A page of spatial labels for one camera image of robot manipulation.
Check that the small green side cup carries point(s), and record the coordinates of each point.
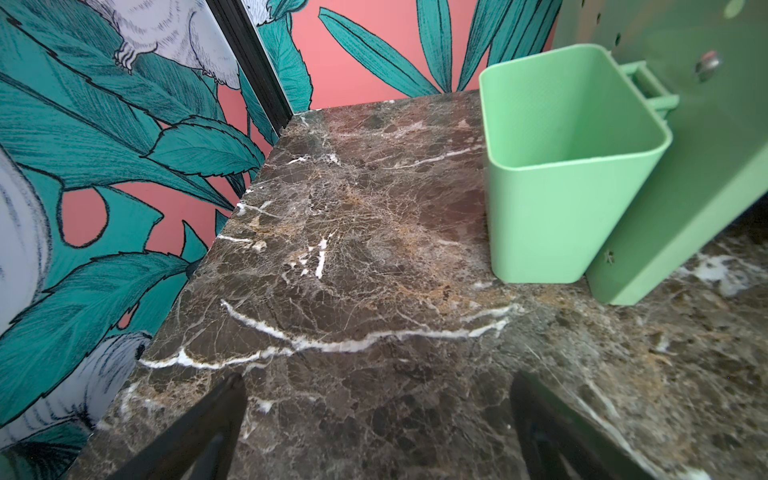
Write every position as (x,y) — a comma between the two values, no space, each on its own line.
(571,137)

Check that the green two-tier shelf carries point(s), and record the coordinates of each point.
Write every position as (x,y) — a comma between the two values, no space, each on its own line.
(713,56)

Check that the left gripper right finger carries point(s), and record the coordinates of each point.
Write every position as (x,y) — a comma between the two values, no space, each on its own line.
(554,439)

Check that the left black frame post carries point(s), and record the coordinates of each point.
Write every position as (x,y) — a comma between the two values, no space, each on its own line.
(244,41)

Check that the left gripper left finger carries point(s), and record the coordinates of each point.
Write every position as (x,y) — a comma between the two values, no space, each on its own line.
(198,445)

